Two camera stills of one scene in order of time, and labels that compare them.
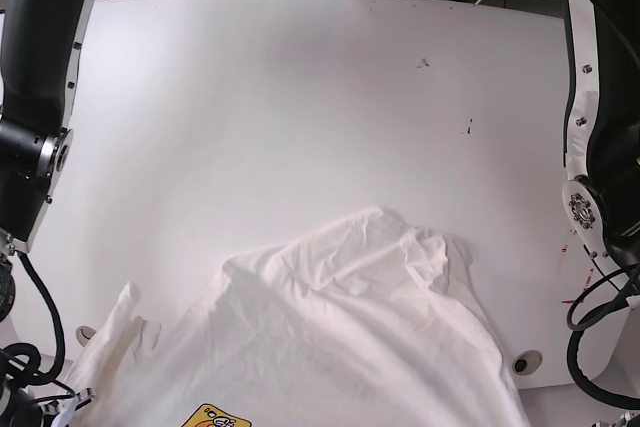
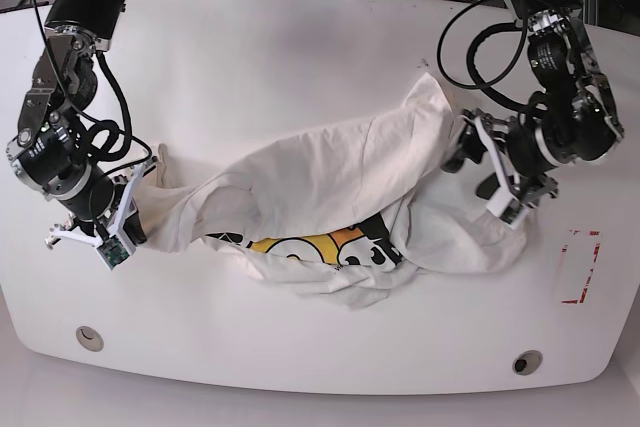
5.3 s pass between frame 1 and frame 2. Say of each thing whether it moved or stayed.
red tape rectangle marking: stayed
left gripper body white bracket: moved
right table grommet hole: stayed
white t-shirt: moved
